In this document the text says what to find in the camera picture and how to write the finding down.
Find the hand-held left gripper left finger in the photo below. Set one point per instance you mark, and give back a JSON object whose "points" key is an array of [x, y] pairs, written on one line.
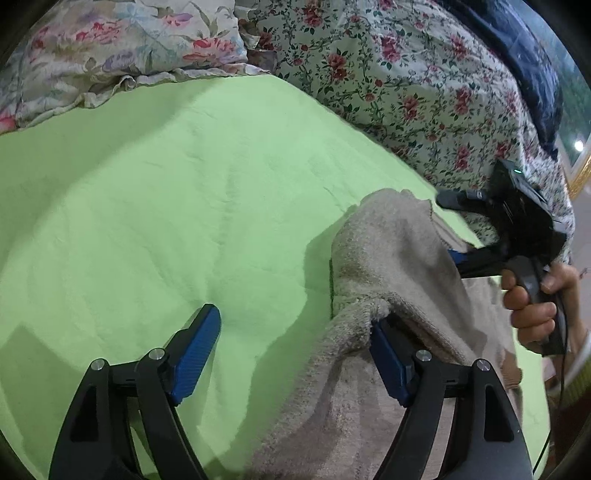
{"points": [[196, 350]]}

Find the person's right forearm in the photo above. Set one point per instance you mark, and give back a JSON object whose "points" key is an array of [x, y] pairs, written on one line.
{"points": [[579, 364]]}

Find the frilled floral pillow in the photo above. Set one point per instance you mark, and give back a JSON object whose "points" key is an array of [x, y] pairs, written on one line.
{"points": [[115, 46]]}

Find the beige-grey towel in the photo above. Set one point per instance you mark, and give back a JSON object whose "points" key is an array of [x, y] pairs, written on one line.
{"points": [[397, 258]]}

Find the dark blue cloth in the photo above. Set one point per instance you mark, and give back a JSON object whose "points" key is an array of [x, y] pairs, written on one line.
{"points": [[521, 50]]}

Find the gold picture frame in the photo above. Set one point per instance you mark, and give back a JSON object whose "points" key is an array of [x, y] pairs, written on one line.
{"points": [[581, 175]]}

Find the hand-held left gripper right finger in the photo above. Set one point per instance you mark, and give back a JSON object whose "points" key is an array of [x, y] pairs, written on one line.
{"points": [[390, 360]]}

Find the green bed sheet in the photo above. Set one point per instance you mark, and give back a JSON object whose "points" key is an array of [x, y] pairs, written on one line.
{"points": [[161, 207]]}

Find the person's right hand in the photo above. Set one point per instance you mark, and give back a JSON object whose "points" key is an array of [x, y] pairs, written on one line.
{"points": [[531, 318]]}

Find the white floral quilt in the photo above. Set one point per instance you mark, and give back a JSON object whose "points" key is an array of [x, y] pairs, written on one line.
{"points": [[392, 69]]}

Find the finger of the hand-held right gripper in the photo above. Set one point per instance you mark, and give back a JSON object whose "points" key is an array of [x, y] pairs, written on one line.
{"points": [[461, 198], [480, 263]]}

